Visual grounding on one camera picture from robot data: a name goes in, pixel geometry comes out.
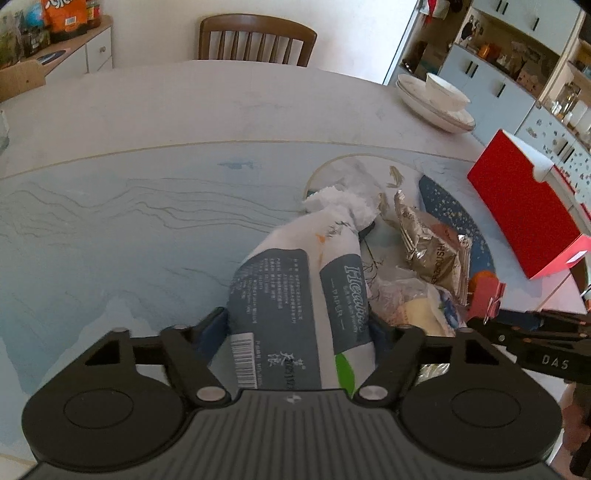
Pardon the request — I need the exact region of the clear plastic snack bag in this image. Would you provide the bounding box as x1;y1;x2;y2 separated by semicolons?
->
369;270;465;337

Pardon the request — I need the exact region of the white plate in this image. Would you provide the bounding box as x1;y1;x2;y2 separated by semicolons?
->
398;88;476;134
396;74;474;124

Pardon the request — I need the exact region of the white bowl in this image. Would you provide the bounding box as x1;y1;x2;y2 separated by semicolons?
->
425;72;472;114

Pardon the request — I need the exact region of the orange snack bag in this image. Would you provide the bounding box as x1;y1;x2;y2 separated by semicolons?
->
41;0;89;43

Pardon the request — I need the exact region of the wooden chair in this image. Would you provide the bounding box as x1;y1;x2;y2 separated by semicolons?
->
198;14;318;68

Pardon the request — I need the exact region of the silver foil snack packet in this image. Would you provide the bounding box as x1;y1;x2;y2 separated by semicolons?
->
379;191;474;305

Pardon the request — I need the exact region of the white sideboard with wooden top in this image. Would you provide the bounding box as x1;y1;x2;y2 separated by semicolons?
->
0;14;114;102

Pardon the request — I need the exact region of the pink binder clip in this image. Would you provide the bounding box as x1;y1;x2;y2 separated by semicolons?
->
466;277;507;322

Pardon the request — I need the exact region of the tissue paper pack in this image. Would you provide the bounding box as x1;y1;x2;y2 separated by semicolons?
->
228;185;384;392

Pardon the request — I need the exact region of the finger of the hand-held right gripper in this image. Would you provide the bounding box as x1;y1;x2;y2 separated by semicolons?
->
496;309;591;333
466;318;526;360

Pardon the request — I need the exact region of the red cardboard box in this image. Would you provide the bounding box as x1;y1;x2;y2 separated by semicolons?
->
466;129;591;280

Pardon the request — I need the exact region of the dark glass jar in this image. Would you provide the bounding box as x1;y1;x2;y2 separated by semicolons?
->
21;25;51;59

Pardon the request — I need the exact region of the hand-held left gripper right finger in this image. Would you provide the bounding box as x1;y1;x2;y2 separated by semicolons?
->
353;318;502;408

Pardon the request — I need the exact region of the pale cabinet with black handles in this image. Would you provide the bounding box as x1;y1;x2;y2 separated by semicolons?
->
388;0;591;195

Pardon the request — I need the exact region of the translucent plastic bag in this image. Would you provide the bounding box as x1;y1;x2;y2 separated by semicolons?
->
318;157;393;217

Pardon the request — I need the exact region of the green printed bag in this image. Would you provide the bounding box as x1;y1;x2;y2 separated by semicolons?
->
0;9;28;70

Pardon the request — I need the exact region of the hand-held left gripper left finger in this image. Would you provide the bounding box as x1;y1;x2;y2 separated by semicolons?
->
84;307;232;408

